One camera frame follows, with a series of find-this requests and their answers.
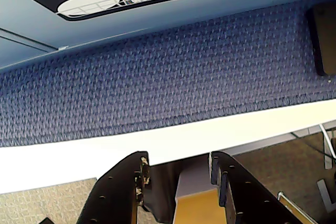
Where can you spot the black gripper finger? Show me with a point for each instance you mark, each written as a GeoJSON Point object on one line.
{"type": "Point", "coordinates": [113, 197]}
{"type": "Point", "coordinates": [244, 197]}

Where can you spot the blue toy kitchen cabinet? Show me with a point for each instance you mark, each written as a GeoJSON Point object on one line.
{"type": "Point", "coordinates": [162, 14]}

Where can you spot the yellow and grey box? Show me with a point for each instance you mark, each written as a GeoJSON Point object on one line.
{"type": "Point", "coordinates": [195, 203]}

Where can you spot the blue woven mat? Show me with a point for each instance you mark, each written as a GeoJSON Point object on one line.
{"type": "Point", "coordinates": [168, 77]}

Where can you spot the dark flat rectangular object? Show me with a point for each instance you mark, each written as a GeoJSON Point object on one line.
{"type": "Point", "coordinates": [324, 40]}

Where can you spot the metal chair leg frame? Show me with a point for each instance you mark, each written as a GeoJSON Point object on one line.
{"type": "Point", "coordinates": [328, 145]}

